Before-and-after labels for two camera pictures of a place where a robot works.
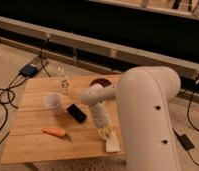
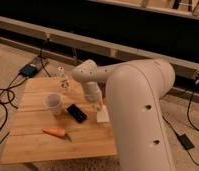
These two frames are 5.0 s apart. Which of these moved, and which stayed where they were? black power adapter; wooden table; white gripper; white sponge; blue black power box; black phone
Moved: white gripper; white sponge
Stayed: wooden table; blue black power box; black power adapter; black phone
